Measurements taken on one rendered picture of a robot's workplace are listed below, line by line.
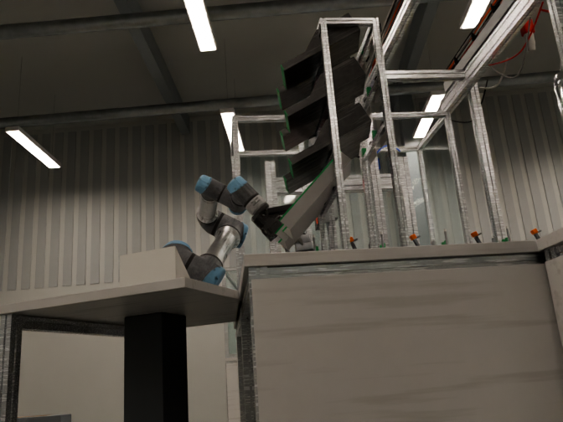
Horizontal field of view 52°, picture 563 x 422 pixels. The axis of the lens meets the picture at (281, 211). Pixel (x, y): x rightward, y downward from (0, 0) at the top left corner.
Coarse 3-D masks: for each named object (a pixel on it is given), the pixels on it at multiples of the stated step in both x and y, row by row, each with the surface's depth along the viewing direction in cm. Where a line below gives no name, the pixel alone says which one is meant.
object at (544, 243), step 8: (552, 232) 138; (560, 232) 134; (536, 240) 144; (544, 240) 141; (552, 240) 138; (560, 240) 134; (544, 248) 141; (552, 248) 139; (560, 248) 136; (552, 256) 140; (560, 256) 135; (552, 264) 138; (560, 264) 135; (552, 272) 139; (560, 272) 135; (552, 280) 139; (560, 280) 135; (552, 288) 139; (560, 288) 135; (552, 296) 139; (560, 296) 136; (560, 304) 136; (560, 312) 136; (560, 320) 136; (560, 328) 136; (560, 336) 136
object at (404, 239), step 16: (368, 32) 191; (384, 64) 181; (384, 80) 179; (384, 96) 177; (384, 112) 177; (336, 128) 173; (336, 144) 172; (336, 160) 170; (336, 176) 168; (368, 176) 204; (368, 192) 203; (400, 192) 169; (368, 208) 201; (400, 208) 168; (320, 224) 198; (368, 224) 201; (400, 224) 166; (400, 240) 166
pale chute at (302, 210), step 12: (324, 168) 172; (348, 168) 177; (324, 180) 171; (312, 192) 171; (324, 192) 172; (300, 204) 170; (312, 204) 170; (288, 216) 169; (300, 216) 169; (312, 216) 181; (288, 228) 181; (300, 228) 178
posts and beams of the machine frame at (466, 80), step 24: (408, 0) 244; (528, 0) 244; (408, 24) 258; (504, 24) 265; (384, 48) 280; (480, 48) 289; (504, 48) 274; (408, 72) 305; (432, 72) 307; (456, 72) 308; (480, 72) 296; (360, 96) 328; (456, 96) 321; (480, 120) 308; (480, 144) 304; (384, 216) 306; (384, 240) 303
